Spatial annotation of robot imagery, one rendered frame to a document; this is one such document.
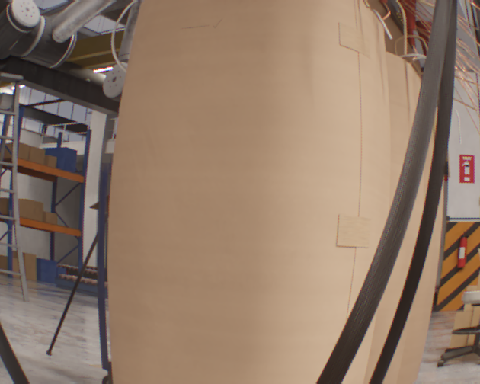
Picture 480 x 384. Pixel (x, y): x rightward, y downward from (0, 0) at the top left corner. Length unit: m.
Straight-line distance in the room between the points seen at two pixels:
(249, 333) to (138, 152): 0.36
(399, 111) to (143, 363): 0.81
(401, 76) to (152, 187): 0.69
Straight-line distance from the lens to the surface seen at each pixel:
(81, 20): 2.80
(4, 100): 2.94
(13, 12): 2.70
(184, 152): 1.32
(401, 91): 1.77
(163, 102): 1.36
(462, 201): 12.20
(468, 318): 4.83
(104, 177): 2.80
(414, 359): 2.20
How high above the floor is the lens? 0.56
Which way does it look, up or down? 6 degrees up
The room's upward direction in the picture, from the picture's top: 4 degrees clockwise
